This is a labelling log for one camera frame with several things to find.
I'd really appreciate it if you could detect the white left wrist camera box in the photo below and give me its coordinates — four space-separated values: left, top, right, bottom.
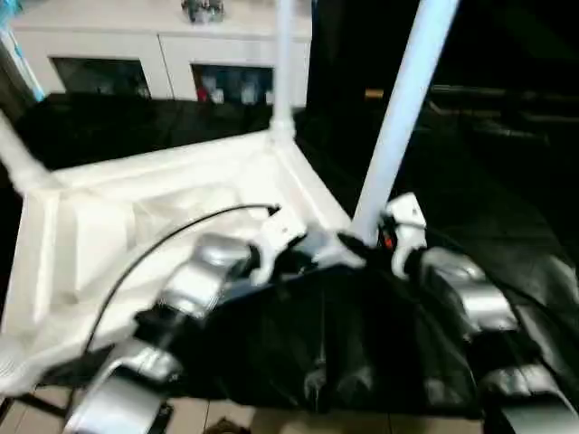
250 208 308 283

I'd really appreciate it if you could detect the light blue plastic pack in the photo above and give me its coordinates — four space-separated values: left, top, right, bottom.
0 0 44 102

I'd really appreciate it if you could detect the white plastic table leg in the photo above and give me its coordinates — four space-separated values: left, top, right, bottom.
349 0 460 247
0 116 57 193
269 0 299 142
0 344 26 392

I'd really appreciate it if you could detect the grey robot foot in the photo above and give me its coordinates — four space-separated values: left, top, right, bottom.
204 420 251 434

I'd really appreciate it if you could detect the black folding table frame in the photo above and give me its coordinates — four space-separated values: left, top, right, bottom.
0 391 66 422

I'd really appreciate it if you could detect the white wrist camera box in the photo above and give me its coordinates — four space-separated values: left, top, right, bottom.
381 192 427 278
250 208 308 283

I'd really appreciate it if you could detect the black mat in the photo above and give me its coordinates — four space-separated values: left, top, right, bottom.
0 90 579 419

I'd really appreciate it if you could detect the white cabinet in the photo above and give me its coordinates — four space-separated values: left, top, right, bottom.
0 0 314 106

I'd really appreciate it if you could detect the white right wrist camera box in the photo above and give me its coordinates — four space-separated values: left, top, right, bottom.
381 192 427 278

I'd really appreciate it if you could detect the white plastic table top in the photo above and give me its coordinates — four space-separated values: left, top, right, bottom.
0 129 365 397

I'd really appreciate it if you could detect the grey object on cabinet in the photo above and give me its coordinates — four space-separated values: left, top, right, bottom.
182 0 225 24

